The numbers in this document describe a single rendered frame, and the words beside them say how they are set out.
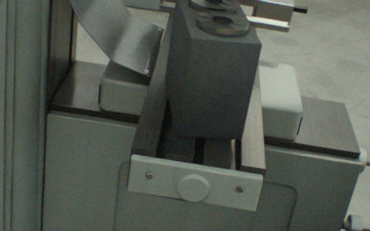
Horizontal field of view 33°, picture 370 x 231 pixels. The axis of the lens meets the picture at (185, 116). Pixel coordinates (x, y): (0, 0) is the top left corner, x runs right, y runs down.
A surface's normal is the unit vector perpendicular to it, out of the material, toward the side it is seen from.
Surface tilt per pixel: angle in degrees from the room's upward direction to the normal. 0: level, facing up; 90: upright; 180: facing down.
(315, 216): 90
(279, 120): 90
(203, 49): 90
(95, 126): 90
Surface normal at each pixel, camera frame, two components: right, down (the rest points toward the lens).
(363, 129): 0.14, -0.87
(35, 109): 0.70, 0.41
